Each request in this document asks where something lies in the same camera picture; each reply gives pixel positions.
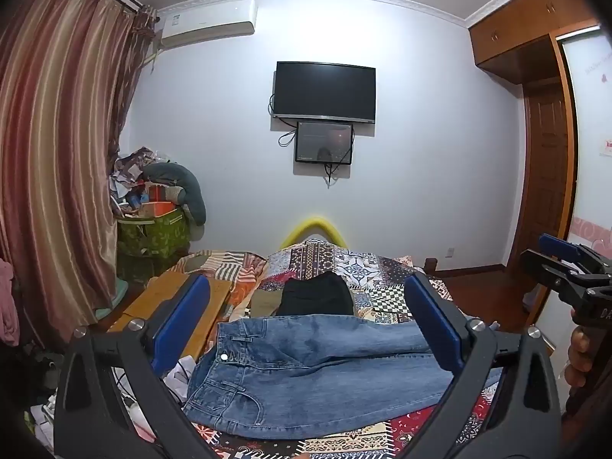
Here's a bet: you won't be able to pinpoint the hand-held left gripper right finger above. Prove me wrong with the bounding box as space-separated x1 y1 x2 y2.
397 272 563 459

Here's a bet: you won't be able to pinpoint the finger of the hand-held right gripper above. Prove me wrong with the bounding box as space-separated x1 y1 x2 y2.
518 247 612 304
539 233 612 273

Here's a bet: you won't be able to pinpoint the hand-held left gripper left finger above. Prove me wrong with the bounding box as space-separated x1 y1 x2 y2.
54 273 221 459

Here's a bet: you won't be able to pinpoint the blue denim jeans pants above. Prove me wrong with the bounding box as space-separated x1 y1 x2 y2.
183 314 503 441

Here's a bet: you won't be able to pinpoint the folded khaki pants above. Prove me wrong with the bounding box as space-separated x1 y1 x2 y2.
249 289 288 321

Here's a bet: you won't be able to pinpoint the folded black pants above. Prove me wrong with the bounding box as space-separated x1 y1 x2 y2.
276 272 355 317

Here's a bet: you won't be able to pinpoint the person's right hand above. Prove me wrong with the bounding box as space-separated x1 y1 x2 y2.
567 326 594 389

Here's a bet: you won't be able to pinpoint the white crumpled cloth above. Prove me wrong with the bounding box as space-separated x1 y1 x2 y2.
163 358 198 403

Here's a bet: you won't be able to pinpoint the patchwork printed blanket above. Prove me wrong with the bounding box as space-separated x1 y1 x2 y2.
158 239 508 459

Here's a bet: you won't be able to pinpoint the white sliding wardrobe door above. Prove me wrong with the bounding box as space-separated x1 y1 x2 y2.
558 24 612 252

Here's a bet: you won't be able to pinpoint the grey long pillow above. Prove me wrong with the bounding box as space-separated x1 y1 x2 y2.
143 163 207 225

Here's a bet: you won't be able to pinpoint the pile of boxes and papers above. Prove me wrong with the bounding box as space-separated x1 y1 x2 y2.
109 147 187 217

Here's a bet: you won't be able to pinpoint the pink hanging cloth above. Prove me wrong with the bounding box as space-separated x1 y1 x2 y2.
0 258 21 346

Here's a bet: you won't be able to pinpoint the wooden overhead cabinet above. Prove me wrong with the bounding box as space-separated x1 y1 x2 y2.
469 0 604 84

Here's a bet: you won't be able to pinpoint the striped red curtain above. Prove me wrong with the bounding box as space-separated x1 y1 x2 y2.
0 0 158 345

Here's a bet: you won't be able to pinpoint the white air conditioner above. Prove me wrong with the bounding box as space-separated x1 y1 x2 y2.
158 0 259 49

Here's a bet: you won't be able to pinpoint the small black wall monitor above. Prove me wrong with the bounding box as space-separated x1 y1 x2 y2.
295 121 355 164

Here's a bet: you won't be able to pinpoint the large black wall television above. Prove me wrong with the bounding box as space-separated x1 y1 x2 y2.
273 61 376 124

